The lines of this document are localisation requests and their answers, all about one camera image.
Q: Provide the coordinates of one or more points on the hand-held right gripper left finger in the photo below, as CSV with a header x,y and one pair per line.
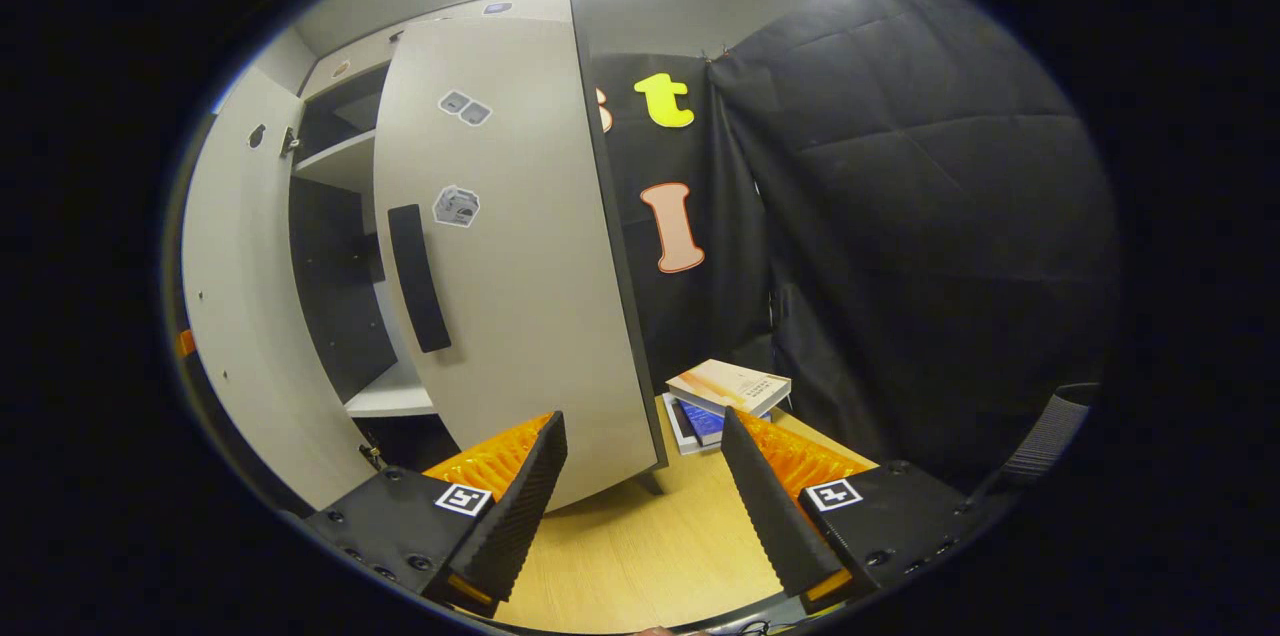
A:
x,y
525,516

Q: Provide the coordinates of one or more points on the blue book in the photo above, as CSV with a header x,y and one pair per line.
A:
x,y
703,421

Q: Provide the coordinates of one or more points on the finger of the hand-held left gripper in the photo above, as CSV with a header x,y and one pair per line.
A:
x,y
186,344

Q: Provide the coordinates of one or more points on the white shoe cabinet door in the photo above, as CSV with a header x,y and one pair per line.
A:
x,y
250,316
530,266

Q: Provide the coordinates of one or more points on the beige cover book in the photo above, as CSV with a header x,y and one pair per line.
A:
x,y
730,384

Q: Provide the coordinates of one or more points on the white grey shoe cabinet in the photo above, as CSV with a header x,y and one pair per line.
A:
x,y
340,161

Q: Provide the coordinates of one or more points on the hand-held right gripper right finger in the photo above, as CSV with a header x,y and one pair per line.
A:
x,y
765,516

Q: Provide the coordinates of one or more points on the black backdrop cloth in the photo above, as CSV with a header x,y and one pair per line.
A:
x,y
700,316

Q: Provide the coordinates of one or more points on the white book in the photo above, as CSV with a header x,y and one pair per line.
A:
x,y
688,444

